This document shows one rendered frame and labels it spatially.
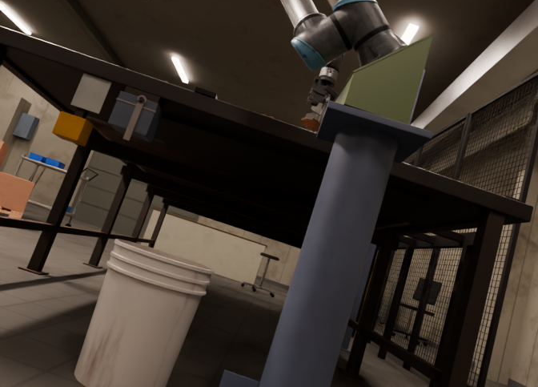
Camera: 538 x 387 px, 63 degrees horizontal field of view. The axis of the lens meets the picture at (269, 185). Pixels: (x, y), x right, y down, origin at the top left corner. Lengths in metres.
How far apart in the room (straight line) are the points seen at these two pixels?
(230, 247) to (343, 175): 6.53
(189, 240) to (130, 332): 6.51
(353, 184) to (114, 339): 0.73
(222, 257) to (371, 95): 6.63
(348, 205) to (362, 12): 0.55
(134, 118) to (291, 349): 0.89
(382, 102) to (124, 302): 0.84
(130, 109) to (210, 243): 6.21
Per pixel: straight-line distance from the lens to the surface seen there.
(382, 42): 1.29
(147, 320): 1.22
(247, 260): 7.58
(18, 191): 4.94
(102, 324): 1.27
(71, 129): 1.59
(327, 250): 1.10
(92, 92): 1.63
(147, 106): 1.54
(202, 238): 7.67
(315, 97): 1.82
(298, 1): 1.46
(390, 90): 1.17
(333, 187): 1.14
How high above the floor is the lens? 0.44
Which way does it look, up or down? 10 degrees up
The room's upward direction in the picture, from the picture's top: 18 degrees clockwise
